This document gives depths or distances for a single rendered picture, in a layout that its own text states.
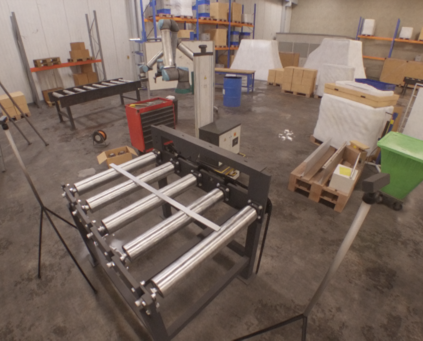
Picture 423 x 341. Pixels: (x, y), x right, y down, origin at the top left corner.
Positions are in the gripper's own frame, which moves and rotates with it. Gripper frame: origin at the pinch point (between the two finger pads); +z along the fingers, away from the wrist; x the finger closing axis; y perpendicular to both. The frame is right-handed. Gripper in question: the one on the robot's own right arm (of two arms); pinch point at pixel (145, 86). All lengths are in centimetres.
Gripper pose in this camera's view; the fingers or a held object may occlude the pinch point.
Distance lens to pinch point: 382.1
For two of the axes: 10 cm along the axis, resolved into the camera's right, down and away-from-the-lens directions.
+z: 1.0, 8.9, 4.4
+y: 8.4, 1.6, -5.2
